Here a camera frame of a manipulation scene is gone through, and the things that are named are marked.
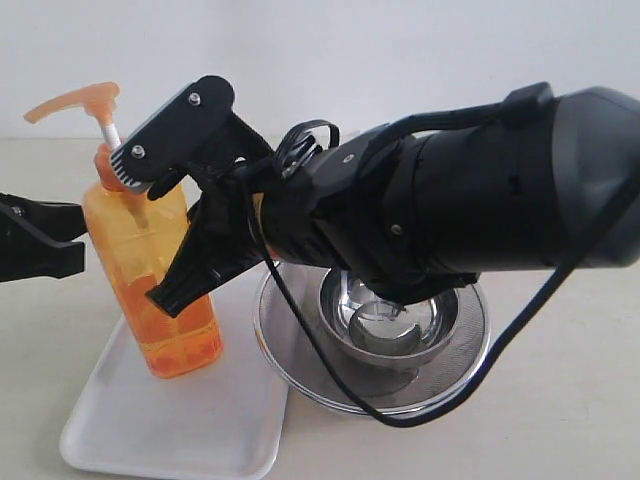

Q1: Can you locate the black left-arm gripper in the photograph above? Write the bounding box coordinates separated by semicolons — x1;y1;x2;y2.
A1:
1;193;87;283

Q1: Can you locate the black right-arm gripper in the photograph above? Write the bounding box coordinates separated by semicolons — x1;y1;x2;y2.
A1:
146;134;400;317

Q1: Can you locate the orange dish soap pump bottle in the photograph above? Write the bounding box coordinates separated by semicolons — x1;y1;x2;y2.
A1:
24;82;223;379

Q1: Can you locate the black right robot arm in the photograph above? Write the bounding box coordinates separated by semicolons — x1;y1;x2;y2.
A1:
148;83;639;316

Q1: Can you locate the small stainless steel bowl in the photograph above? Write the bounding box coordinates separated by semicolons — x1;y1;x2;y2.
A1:
317;269;459;371

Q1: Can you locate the steel mesh strainer basket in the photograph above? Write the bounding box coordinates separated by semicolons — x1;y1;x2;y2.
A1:
253;264;490;418

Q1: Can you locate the white rectangular plastic tray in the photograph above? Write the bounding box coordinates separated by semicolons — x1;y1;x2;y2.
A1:
58;287;291;477

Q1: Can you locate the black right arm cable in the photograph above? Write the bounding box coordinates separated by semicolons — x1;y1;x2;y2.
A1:
234;119;640;430

